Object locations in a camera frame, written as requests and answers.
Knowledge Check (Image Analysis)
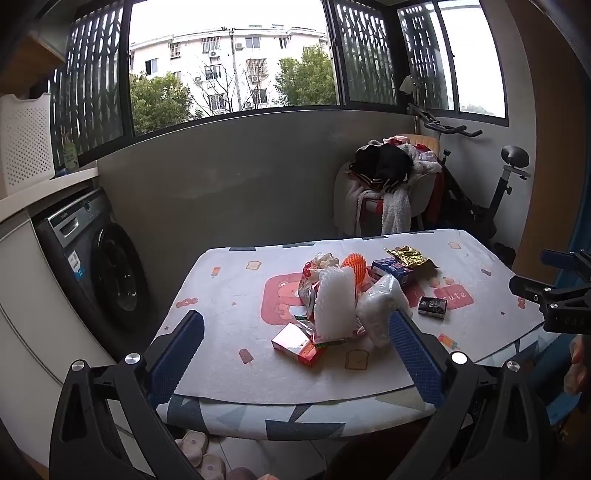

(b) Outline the white floor lamp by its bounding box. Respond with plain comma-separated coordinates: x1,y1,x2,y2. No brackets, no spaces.
399,74,424,137

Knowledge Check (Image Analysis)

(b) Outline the large green tree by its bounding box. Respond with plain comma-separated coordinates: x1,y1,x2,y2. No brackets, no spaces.
130,71,205,136

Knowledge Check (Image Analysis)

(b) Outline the pink carton box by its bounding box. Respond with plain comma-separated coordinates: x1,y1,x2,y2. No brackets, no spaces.
271,322,328,367

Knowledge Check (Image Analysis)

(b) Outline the green bottle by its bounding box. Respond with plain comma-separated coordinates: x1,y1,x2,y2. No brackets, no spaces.
62,134,79,172

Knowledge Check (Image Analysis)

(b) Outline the small black box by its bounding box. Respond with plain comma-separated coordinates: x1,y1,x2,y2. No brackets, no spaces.
418,296,448,318

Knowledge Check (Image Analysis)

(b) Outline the person's right hand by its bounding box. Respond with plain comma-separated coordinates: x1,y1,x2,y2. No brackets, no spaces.
564,336,591,396

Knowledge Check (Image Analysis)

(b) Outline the small bubble wrap bag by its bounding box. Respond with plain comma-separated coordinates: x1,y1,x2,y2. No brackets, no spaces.
356,274,413,350

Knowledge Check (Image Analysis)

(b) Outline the wooden door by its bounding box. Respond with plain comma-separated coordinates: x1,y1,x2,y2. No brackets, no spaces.
505,0,591,282

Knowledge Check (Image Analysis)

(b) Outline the wooden wall cabinet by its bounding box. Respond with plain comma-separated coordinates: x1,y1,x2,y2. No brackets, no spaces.
0,0,77,95

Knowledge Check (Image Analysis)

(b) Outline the grey washing machine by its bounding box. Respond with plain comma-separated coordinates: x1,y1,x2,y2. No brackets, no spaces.
34,188,151,343

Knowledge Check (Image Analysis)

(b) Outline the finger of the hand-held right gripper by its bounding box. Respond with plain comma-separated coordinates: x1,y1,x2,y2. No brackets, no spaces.
509,275,591,334
540,249,591,278

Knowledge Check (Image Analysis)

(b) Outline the pink slipper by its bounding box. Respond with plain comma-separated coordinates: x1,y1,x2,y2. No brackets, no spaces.
174,429,209,468
196,455,227,480

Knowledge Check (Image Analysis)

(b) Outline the clear red printed plastic bag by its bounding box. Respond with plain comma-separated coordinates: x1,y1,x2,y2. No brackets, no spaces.
301,253,341,306

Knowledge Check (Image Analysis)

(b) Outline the small green tree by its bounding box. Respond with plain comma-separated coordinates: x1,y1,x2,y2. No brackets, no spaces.
274,45,338,108

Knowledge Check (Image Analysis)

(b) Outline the orange foam fruit net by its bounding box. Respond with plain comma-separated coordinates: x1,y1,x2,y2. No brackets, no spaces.
342,254,371,296

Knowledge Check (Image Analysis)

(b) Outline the large bubble wrap bag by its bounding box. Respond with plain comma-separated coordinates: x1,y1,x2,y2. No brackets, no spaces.
314,267,359,343

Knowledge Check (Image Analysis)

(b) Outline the white perforated laundry basket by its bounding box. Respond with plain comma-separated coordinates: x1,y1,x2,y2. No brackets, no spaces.
0,92,56,197

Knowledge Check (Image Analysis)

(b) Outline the pile of mixed clothes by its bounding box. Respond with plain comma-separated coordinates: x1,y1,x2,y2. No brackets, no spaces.
383,134,445,175

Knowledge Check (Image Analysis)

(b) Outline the white cartoon printed table mat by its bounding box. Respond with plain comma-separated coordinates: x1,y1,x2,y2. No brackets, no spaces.
152,229,546,407

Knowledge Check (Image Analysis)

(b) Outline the gold foil wrapper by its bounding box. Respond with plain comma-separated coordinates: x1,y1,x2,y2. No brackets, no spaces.
385,246,439,270

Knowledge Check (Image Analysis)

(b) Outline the beige chair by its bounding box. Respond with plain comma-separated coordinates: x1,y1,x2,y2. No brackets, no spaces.
335,134,445,237

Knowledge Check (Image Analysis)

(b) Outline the dark framed window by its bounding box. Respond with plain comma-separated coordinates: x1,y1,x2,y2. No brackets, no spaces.
46,0,509,163

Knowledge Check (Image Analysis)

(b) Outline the white apartment building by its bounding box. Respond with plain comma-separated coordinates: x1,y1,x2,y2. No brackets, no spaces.
129,25,329,118

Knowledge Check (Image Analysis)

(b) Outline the blue printed carton box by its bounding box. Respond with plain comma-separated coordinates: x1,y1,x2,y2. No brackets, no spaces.
370,257,415,287

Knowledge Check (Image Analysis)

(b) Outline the black exercise bike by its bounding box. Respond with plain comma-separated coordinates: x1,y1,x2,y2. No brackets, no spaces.
406,104,532,266

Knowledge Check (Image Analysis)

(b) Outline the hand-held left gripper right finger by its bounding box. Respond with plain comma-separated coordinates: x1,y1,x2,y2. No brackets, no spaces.
388,308,555,480

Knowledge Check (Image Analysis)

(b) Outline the black garment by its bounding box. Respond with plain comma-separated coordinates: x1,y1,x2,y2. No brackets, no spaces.
348,143,414,186

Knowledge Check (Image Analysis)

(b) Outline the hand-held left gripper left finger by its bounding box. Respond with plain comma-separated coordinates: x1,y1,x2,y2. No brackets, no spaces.
48,310,206,480

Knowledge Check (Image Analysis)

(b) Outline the white fleece garment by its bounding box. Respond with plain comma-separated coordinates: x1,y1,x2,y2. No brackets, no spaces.
344,178,413,237

